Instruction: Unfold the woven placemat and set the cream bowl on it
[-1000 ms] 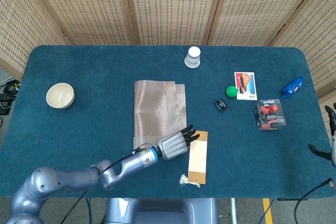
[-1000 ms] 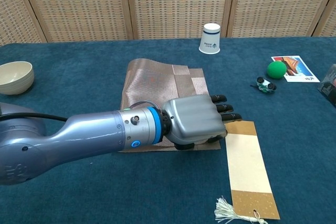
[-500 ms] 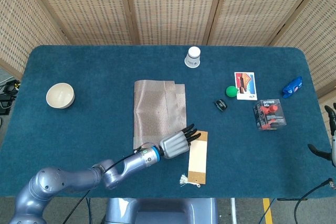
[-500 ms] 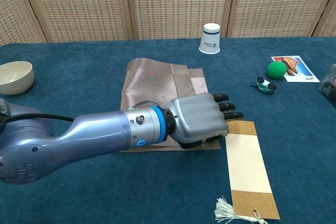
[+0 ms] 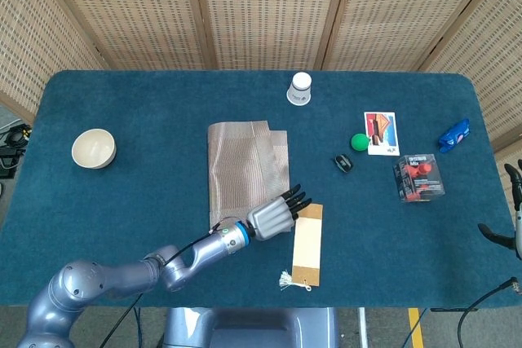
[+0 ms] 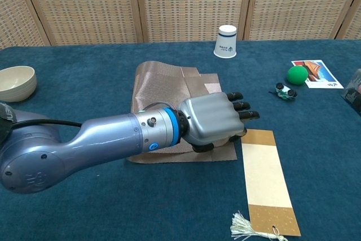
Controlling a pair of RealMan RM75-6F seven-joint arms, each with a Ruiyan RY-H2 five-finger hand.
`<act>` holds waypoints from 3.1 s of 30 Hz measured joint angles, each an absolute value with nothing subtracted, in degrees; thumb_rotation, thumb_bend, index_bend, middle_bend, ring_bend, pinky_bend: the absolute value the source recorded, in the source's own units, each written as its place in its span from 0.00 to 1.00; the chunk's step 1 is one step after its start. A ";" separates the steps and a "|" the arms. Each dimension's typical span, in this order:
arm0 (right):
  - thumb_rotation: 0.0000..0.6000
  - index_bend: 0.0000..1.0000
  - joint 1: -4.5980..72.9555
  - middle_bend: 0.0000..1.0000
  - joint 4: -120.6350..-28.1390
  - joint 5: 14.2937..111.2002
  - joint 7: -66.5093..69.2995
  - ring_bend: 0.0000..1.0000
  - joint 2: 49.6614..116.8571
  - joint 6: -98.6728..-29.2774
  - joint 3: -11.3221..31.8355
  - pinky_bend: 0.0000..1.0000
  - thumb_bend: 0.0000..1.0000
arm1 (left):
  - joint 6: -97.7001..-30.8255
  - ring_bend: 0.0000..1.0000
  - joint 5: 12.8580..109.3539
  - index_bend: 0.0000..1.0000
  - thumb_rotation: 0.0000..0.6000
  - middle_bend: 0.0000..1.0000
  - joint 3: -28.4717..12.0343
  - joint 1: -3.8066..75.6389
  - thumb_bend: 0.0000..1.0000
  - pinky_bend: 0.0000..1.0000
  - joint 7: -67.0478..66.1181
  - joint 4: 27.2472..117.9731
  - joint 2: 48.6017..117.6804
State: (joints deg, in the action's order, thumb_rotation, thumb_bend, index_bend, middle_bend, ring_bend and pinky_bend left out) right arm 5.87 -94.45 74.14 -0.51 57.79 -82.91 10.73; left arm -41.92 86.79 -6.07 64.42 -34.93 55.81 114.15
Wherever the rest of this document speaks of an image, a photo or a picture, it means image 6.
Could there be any gold cream bookmark with tassel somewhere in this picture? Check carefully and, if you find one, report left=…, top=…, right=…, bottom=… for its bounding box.
left=230, top=128, right=302, bottom=241

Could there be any colourful postcard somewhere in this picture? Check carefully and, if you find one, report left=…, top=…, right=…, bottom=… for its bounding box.
left=291, top=59, right=345, bottom=89

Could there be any woven wooden folding screen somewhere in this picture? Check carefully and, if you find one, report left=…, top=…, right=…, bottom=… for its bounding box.
left=0, top=0, right=361, bottom=50

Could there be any white paper cup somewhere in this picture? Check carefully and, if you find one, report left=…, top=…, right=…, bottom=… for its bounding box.
left=213, top=25, right=237, bottom=59

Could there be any dark object at edge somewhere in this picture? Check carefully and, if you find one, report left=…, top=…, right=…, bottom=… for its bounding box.
left=340, top=68, right=361, bottom=112

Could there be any beige bowl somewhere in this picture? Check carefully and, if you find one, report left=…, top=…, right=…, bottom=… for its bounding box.
left=0, top=65, right=38, bottom=103

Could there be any blue table cloth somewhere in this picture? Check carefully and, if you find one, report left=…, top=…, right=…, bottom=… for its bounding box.
left=0, top=39, right=361, bottom=241

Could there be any grey woven placemat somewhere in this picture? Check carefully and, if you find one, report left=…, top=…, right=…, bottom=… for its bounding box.
left=126, top=60, right=237, bottom=164

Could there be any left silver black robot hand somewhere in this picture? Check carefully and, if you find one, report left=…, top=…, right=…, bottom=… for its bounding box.
left=177, top=91, right=261, bottom=154

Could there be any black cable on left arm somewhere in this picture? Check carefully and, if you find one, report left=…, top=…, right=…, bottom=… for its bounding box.
left=11, top=119, right=83, bottom=128

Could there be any green ball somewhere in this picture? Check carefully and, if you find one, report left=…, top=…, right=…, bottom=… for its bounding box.
left=287, top=65, right=309, bottom=86

